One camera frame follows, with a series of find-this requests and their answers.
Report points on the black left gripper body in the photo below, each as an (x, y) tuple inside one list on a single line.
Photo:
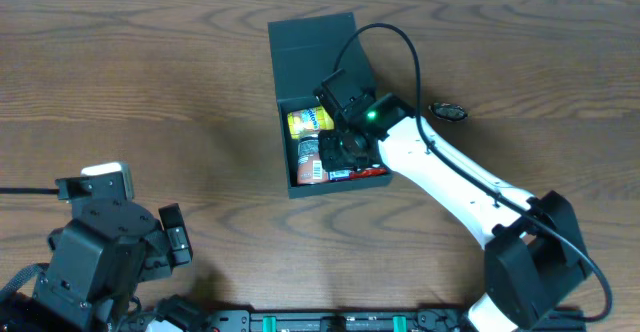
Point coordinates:
[(176, 237)]

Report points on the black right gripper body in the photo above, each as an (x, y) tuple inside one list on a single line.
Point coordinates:
[(337, 148)]

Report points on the red Hello Panda box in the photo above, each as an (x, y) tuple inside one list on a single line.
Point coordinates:
[(367, 172)]

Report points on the red Pringles can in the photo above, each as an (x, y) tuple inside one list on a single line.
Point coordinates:
[(310, 169)]

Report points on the yellow Mentos bottle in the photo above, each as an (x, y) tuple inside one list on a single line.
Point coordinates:
[(308, 121)]

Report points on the small dark snack wrapper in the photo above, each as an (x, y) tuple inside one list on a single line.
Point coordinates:
[(448, 112)]

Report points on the black gift box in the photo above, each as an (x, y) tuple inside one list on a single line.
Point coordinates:
[(303, 53)]

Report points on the small blue barcode box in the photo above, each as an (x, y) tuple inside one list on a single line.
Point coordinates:
[(340, 175)]

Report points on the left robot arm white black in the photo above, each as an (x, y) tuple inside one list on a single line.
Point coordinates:
[(109, 247)]

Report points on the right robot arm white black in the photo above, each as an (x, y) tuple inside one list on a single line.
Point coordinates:
[(534, 253)]

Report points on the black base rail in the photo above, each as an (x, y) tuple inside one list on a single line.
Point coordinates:
[(178, 314)]

